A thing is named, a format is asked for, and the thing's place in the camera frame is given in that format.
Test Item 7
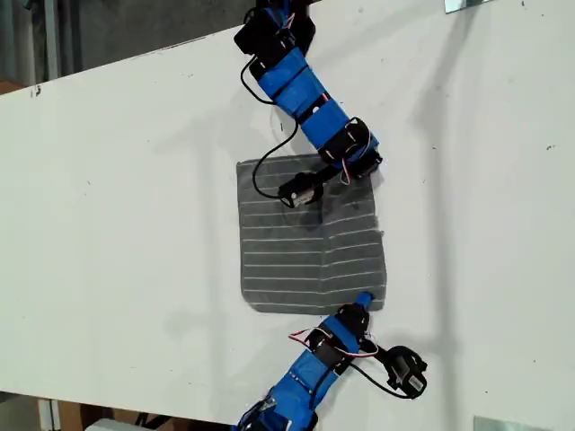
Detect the white box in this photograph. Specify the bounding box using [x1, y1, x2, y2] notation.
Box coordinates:
[83, 417, 152, 431]

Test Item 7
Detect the white table leg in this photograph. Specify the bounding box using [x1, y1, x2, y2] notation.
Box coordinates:
[38, 397, 62, 431]

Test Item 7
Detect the grey metal post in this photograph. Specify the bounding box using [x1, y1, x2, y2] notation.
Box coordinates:
[43, 0, 60, 83]

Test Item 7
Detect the black camera cable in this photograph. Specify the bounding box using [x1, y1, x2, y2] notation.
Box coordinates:
[348, 361, 408, 400]
[240, 57, 300, 198]

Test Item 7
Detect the grey striped square towel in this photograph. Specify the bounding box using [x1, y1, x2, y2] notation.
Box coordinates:
[236, 152, 388, 318]

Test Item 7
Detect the black camera box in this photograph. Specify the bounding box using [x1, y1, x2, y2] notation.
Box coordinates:
[385, 345, 429, 400]
[277, 172, 325, 209]

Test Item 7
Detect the black camera stalk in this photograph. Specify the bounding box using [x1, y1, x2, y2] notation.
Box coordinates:
[370, 344, 395, 365]
[314, 162, 349, 186]

